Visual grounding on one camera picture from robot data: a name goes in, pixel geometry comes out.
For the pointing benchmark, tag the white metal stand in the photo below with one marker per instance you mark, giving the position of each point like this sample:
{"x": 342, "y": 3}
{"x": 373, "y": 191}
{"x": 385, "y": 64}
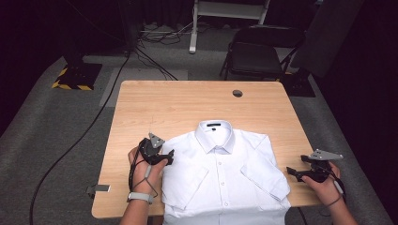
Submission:
{"x": 194, "y": 34}

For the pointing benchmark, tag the black upright post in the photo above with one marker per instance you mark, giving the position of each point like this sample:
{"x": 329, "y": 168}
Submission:
{"x": 128, "y": 25}

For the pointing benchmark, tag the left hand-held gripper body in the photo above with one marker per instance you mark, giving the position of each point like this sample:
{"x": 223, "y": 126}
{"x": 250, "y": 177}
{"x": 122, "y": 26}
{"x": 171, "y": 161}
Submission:
{"x": 150, "y": 151}

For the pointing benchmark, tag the metal table clamp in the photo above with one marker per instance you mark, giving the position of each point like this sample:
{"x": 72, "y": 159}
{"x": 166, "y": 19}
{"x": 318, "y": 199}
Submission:
{"x": 100, "y": 188}

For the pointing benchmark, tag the grey wristband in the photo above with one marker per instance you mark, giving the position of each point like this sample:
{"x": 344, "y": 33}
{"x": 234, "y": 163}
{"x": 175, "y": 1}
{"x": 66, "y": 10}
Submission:
{"x": 139, "y": 197}

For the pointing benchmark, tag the person's left hand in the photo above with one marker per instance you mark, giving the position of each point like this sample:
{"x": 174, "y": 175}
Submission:
{"x": 140, "y": 178}

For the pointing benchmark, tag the dark grey panel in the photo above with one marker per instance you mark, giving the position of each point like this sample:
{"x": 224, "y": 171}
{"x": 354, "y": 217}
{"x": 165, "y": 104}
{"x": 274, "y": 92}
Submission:
{"x": 325, "y": 37}

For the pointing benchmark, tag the black folding chair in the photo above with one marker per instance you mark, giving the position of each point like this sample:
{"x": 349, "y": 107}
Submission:
{"x": 255, "y": 56}

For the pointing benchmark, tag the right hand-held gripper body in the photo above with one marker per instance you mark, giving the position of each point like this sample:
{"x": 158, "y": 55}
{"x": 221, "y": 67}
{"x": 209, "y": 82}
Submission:
{"x": 320, "y": 173}

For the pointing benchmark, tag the person's right hand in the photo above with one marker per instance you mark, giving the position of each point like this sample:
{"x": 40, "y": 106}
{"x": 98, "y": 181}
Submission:
{"x": 328, "y": 190}

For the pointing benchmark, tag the black floor base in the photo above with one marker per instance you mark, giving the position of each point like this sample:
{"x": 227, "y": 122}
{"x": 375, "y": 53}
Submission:
{"x": 298, "y": 86}

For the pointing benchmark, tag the black base with hazard stripes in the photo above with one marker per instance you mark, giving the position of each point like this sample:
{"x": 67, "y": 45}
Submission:
{"x": 78, "y": 76}

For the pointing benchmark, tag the white short-sleeved shirt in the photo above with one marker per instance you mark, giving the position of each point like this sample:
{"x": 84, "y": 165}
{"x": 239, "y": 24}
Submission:
{"x": 225, "y": 175}

